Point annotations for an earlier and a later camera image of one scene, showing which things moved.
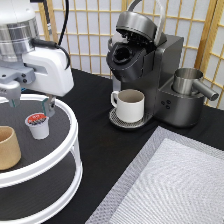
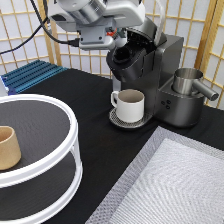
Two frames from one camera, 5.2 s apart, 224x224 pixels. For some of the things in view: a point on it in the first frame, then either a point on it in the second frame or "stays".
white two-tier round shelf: x=49 y=172 stays
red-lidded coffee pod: x=39 y=125 → x=110 y=33
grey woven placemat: x=176 y=178 stays
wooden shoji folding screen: x=84 y=28 stays
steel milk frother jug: x=186 y=81 stays
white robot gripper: x=42 y=71 → x=110 y=32
